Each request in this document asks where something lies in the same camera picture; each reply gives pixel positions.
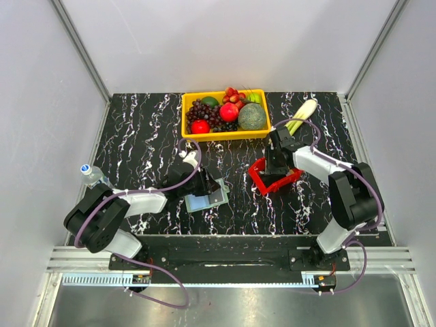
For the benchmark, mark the clear plastic water bottle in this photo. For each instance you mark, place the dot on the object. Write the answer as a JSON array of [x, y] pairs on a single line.
[[92, 176]]

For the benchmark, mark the red pomegranate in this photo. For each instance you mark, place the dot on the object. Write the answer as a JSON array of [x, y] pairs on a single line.
[[229, 112]]

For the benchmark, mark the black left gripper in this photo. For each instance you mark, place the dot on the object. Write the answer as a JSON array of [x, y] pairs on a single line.
[[208, 184]]

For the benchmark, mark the red plastic card tray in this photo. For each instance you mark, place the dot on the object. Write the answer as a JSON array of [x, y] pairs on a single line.
[[270, 183]]

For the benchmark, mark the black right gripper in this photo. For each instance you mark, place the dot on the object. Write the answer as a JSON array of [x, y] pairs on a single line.
[[271, 169]]

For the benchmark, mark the green netted melon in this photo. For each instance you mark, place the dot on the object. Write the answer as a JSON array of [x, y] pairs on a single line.
[[252, 117]]

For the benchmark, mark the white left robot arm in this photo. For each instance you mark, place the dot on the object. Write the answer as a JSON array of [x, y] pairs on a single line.
[[95, 222]]

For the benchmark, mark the green spring onion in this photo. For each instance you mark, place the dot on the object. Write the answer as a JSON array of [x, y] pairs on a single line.
[[302, 114]]

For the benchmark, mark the yellow plastic fruit bin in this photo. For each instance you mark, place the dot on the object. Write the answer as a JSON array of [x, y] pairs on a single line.
[[240, 134]]

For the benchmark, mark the green avocado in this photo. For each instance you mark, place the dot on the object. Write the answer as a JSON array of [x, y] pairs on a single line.
[[210, 101]]

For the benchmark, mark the dark purple grape bunch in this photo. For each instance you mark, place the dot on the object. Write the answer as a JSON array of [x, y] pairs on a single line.
[[198, 110]]

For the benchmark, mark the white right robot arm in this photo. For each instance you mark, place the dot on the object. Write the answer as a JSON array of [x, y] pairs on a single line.
[[354, 196]]

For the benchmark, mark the aluminium frame rail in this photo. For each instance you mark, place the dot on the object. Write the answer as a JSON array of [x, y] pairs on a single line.
[[298, 281]]

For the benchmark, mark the green apple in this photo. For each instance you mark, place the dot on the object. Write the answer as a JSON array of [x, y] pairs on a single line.
[[254, 98]]

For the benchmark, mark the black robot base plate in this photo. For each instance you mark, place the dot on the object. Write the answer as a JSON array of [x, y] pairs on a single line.
[[263, 258]]

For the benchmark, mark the red round fruit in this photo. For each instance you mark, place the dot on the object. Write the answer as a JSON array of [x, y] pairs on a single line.
[[200, 126]]

